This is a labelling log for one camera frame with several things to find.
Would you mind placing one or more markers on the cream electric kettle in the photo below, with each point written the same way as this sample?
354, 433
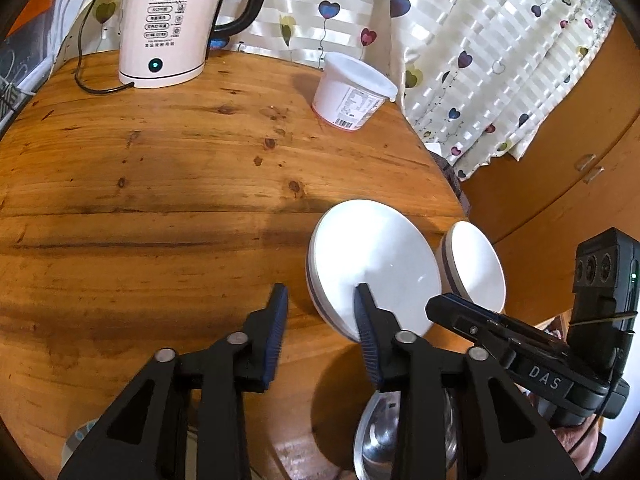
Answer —
165, 25

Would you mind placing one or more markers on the white plastic tub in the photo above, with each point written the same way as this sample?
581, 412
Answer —
350, 92

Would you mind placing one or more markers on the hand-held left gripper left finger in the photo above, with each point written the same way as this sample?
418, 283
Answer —
275, 330

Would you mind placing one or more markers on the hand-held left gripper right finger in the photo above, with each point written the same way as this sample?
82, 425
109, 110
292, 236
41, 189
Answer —
367, 335

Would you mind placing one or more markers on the person's right hand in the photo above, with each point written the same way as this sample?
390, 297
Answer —
572, 442

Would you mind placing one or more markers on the heart print curtain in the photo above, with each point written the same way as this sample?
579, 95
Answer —
450, 35

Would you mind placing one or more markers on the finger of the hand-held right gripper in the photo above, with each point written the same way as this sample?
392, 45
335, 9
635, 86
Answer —
460, 320
535, 337

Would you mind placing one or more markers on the white bowl with blue band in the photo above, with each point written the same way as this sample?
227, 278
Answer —
475, 265
370, 255

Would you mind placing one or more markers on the dark cloth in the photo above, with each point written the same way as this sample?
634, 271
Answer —
450, 185

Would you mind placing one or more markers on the wooden cabinet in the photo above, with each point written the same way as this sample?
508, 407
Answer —
550, 200

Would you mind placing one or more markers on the stainless steel bowl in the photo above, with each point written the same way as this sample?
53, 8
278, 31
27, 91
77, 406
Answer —
375, 435

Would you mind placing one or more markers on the clear box with orange lid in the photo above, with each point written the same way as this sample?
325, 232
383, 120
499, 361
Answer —
42, 2

